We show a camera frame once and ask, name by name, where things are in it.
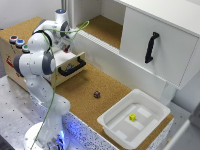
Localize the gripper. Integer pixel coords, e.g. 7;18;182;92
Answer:
57;32;78;53

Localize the wooden drawer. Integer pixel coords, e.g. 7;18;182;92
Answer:
49;50;87;89

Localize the wooden drawer box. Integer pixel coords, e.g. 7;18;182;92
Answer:
0;16;76;92

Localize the white cabinet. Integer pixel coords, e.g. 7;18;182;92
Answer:
65;0;200;108

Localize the green button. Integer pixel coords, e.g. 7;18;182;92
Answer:
21;44;31;54

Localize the blue button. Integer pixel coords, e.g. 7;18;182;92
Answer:
15;38;26;48

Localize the red button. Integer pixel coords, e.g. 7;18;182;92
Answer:
9;35;19;45

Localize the purple block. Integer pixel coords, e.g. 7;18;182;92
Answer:
93;90;101;99

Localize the yellow block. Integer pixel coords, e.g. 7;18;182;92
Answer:
128;113;138;122

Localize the white sliding door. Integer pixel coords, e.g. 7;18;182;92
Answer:
118;6;200;90

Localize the white plastic box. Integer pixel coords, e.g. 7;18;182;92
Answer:
96;88;172;150

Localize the black drawer handle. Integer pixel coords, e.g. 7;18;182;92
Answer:
57;56;87;77

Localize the green cable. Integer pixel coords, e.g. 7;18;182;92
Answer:
29;20;91;150

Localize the black door handle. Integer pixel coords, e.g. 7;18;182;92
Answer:
144;31;161;65

